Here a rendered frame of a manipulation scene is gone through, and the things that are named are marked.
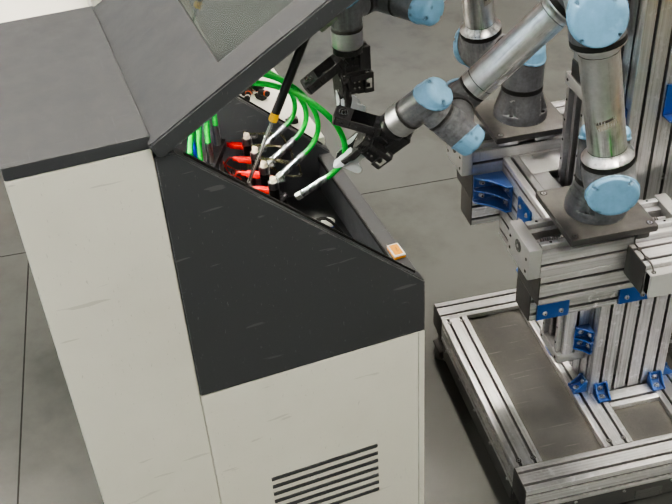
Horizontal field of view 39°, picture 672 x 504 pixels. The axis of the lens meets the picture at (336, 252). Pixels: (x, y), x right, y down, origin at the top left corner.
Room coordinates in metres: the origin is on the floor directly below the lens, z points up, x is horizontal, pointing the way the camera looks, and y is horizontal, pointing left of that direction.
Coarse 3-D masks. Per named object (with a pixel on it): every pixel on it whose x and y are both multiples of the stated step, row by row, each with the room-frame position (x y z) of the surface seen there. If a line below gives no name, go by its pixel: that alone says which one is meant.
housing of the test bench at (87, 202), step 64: (0, 0) 2.43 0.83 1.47; (64, 0) 2.40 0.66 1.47; (0, 64) 1.97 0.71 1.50; (64, 64) 1.95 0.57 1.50; (0, 128) 1.68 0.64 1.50; (64, 128) 1.66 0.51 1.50; (128, 128) 1.65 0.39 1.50; (64, 192) 1.56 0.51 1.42; (128, 192) 1.59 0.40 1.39; (64, 256) 1.55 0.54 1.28; (128, 256) 1.59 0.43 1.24; (64, 320) 1.54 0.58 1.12; (128, 320) 1.58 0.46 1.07; (128, 384) 1.57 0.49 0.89; (192, 384) 1.61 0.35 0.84; (128, 448) 1.55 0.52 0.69; (192, 448) 1.60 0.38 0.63
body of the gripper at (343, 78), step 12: (360, 48) 2.08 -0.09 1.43; (348, 60) 2.08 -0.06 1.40; (360, 60) 2.09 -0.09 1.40; (348, 72) 2.08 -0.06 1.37; (360, 72) 2.08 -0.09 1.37; (372, 72) 2.08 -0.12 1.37; (336, 84) 2.10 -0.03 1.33; (348, 84) 2.06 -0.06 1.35; (360, 84) 2.08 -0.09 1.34; (372, 84) 2.08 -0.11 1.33
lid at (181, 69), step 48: (144, 0) 2.15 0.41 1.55; (192, 0) 2.05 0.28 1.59; (240, 0) 1.93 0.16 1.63; (288, 0) 1.82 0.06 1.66; (336, 0) 1.72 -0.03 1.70; (144, 48) 1.94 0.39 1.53; (192, 48) 1.83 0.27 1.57; (240, 48) 1.73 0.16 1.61; (288, 48) 1.68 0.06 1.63; (144, 96) 1.76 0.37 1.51; (192, 96) 1.67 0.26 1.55
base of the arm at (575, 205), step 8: (576, 176) 1.92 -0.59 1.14; (576, 184) 1.92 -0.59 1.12; (568, 192) 1.94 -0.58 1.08; (576, 192) 1.91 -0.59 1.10; (584, 192) 1.89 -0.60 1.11; (568, 200) 1.92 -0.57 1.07; (576, 200) 1.90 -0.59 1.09; (584, 200) 1.88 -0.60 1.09; (568, 208) 1.91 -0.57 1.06; (576, 208) 1.89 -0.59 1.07; (584, 208) 1.88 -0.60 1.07; (576, 216) 1.88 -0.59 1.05; (584, 216) 1.87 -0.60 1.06; (592, 216) 1.86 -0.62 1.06; (600, 216) 1.85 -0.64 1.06; (608, 216) 1.85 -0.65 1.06; (616, 216) 1.86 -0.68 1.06; (624, 216) 1.88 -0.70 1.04; (592, 224) 1.86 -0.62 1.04; (600, 224) 1.85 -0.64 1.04; (608, 224) 1.85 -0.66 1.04
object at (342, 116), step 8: (336, 112) 1.92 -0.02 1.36; (344, 112) 1.91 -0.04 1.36; (352, 112) 1.92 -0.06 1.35; (360, 112) 1.93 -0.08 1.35; (336, 120) 1.90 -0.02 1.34; (344, 120) 1.90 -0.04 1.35; (352, 120) 1.90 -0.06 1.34; (360, 120) 1.90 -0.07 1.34; (368, 120) 1.90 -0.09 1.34; (376, 120) 1.90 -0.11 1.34; (352, 128) 1.90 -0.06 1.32; (360, 128) 1.89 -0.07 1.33; (368, 128) 1.88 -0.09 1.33; (376, 128) 1.88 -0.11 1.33; (376, 136) 1.88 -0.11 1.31
